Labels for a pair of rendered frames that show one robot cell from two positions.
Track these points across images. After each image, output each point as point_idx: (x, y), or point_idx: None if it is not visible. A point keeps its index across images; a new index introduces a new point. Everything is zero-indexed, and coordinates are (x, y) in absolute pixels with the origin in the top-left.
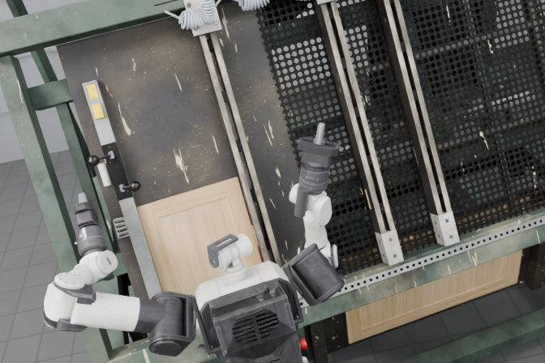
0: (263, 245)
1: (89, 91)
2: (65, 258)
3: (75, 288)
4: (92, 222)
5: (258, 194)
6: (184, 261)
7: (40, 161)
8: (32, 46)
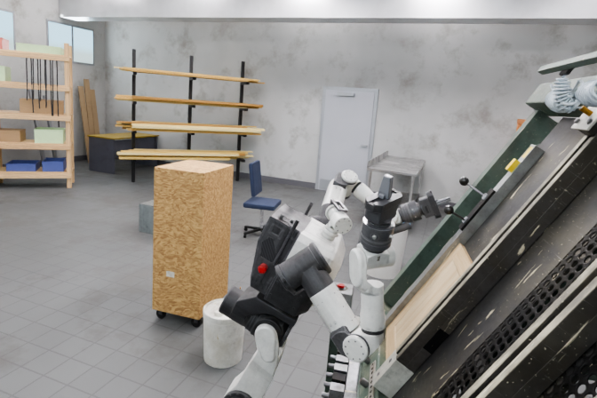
0: (415, 330)
1: (527, 151)
2: (431, 235)
3: (341, 175)
4: (419, 202)
5: (451, 294)
6: (425, 297)
7: (480, 179)
8: (537, 104)
